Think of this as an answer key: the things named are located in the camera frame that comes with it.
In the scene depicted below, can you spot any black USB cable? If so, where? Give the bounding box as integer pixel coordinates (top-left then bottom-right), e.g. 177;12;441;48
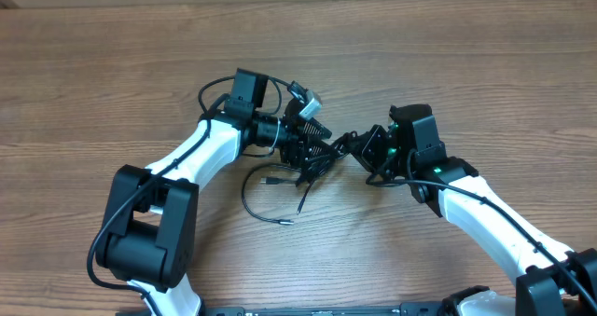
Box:
241;130;358;227

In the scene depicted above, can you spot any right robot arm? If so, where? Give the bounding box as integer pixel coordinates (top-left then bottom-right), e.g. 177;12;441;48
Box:
347;104;596;315

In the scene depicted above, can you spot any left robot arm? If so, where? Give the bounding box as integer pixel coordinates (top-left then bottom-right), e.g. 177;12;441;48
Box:
86;69;336;315

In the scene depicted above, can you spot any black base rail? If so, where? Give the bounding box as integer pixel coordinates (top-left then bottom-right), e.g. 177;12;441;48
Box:
198;302;444;316

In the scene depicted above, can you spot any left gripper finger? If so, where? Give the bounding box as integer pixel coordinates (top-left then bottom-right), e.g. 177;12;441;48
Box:
302;139;342;166
303;118;332;139

